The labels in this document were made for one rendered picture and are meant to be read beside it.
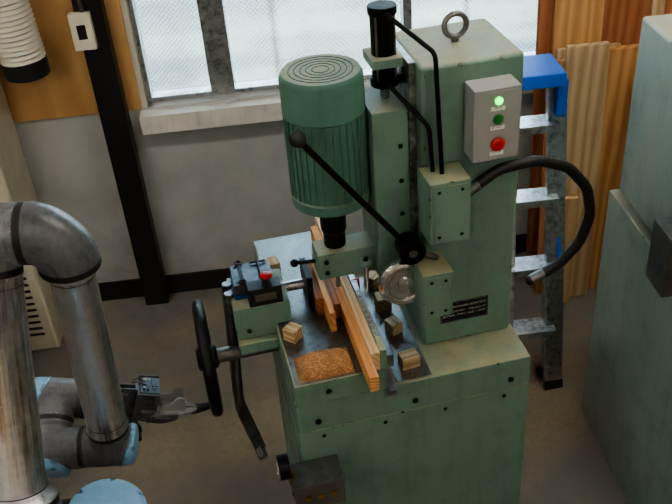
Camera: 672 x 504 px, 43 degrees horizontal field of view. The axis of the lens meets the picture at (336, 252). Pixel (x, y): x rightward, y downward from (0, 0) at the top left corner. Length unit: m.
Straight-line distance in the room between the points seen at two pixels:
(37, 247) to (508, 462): 1.34
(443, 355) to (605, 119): 1.47
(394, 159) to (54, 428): 0.94
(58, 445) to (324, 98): 0.93
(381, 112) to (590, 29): 1.59
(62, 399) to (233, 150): 1.63
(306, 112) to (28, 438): 0.82
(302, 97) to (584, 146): 1.73
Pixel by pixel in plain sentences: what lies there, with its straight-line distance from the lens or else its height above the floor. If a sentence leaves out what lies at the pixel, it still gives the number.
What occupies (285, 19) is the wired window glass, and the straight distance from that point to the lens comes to 3.28.
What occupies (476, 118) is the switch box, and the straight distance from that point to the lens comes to 1.76.
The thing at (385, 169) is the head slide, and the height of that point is 1.29.
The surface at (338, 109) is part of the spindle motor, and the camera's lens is 1.75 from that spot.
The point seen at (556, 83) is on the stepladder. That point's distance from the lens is 2.64.
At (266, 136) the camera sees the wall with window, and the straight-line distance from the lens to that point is 3.38.
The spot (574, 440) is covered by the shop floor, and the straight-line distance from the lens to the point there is 3.04.
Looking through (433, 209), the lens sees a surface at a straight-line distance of 1.80.
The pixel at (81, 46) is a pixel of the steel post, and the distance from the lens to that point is 3.17.
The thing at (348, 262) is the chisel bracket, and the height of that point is 1.04.
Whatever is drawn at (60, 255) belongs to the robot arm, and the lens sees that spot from 1.61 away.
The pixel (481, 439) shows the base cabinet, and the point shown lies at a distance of 2.25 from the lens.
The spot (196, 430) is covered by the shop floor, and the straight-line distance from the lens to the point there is 3.13.
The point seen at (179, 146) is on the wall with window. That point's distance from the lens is 3.41.
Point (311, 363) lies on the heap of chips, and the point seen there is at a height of 0.92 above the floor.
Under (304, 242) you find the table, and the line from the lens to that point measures 2.33.
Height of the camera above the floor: 2.20
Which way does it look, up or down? 35 degrees down
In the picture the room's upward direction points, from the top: 5 degrees counter-clockwise
